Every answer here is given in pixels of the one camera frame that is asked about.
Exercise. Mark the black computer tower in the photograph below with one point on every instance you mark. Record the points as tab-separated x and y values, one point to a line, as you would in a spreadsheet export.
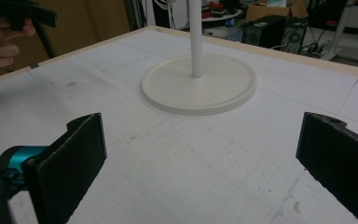
264	31

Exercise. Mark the white stand with round base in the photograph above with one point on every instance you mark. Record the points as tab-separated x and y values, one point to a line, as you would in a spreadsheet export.
199	88

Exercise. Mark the blue bottle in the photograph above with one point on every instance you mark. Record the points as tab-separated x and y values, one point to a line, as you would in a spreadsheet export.
229	22

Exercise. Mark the cardboard box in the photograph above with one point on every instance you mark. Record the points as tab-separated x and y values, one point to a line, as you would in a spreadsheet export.
267	11

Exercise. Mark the grey computer tower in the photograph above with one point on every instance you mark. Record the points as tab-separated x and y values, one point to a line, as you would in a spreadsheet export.
293	35

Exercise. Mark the round white table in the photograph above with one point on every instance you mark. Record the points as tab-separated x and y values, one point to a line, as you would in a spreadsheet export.
220	17

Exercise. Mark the white desk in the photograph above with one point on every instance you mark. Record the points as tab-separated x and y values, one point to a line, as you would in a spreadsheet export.
338	34

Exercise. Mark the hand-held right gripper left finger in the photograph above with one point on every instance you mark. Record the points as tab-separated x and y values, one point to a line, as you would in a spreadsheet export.
68	165

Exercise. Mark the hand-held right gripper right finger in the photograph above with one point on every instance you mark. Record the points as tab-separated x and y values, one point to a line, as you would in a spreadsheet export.
338	161

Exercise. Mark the black stand leg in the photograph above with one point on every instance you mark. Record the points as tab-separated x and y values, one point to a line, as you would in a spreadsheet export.
46	43

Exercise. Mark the black tape strip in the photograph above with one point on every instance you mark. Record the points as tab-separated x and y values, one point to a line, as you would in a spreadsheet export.
34	66

